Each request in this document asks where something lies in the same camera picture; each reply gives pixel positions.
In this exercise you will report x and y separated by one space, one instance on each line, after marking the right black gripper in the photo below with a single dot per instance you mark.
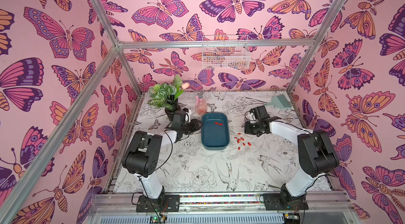
250 127

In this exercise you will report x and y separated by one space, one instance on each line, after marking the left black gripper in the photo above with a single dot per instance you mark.
194 125

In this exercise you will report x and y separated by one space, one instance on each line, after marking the teal plastic storage box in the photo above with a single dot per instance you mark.
214 137

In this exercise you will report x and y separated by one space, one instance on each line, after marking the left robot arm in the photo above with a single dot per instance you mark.
141 157

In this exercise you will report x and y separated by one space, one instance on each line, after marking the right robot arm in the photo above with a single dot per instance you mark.
316 154

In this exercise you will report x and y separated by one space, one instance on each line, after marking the pink spray bottle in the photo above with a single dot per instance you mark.
201 105

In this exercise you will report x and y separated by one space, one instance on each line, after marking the green plant in black vase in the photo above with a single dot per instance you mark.
165 96

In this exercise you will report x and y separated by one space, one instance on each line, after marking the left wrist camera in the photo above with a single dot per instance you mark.
187 115

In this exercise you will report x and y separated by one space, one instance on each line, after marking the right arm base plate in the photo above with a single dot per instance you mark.
284 202

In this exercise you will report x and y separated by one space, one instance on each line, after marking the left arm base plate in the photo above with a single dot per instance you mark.
158 203

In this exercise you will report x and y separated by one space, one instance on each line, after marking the white wire basket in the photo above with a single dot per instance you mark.
225 54

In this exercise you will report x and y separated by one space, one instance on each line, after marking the aluminium front rail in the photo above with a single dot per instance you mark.
237 202

